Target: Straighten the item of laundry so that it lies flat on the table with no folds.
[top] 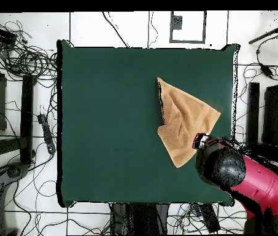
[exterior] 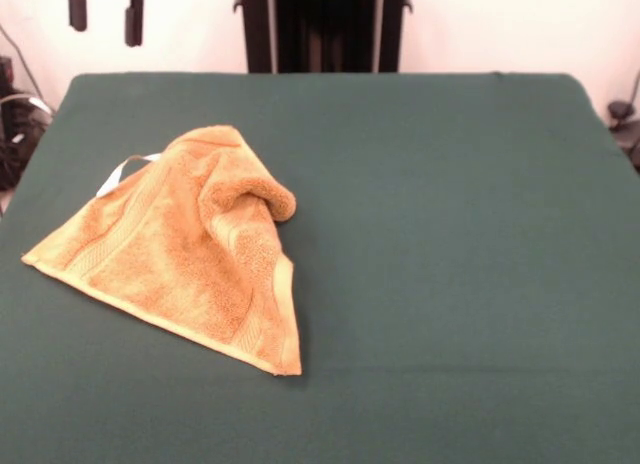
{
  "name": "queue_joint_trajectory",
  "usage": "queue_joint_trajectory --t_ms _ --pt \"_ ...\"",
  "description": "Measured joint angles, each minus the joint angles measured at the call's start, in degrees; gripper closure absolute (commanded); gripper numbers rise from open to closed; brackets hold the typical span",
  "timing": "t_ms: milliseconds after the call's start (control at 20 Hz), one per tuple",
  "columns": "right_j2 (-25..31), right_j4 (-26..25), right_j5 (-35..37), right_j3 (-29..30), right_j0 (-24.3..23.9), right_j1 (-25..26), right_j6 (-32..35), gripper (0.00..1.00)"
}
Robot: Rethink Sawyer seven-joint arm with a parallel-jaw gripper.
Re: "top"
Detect tan terry towel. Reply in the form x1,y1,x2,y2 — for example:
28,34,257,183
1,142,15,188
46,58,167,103
156,77,222,169

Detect black power strip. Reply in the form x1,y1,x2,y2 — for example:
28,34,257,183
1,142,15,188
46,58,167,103
198,203,221,234
37,113,56,155

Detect dark green table cloth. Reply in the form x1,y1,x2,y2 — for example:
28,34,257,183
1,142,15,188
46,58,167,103
56,39,240,208

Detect black power adapter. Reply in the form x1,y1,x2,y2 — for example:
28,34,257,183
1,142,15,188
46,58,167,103
259,63,274,79

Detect dark grey square plate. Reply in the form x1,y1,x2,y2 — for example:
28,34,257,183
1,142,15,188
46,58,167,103
170,15,183,30

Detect black tripod pole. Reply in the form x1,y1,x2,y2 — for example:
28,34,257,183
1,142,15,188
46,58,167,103
248,10,278,45

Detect black electronics box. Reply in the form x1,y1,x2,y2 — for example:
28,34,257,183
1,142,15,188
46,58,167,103
0,25,18,46

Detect black metal frame stand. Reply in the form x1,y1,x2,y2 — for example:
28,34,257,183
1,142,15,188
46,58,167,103
244,82,278,158
0,53,36,168

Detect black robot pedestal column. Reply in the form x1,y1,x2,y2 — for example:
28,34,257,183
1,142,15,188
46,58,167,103
110,202,170,235

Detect grey square floor frame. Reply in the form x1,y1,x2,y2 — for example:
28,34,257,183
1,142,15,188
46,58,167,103
169,10,207,44

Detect long black cable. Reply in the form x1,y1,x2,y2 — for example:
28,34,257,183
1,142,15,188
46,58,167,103
102,11,129,48

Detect grey pedestal leg with caster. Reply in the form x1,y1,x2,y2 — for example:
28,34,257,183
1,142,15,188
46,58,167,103
0,162,30,235

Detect black coiled cable bundle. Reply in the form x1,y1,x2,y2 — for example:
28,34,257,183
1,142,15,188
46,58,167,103
0,19,58,79

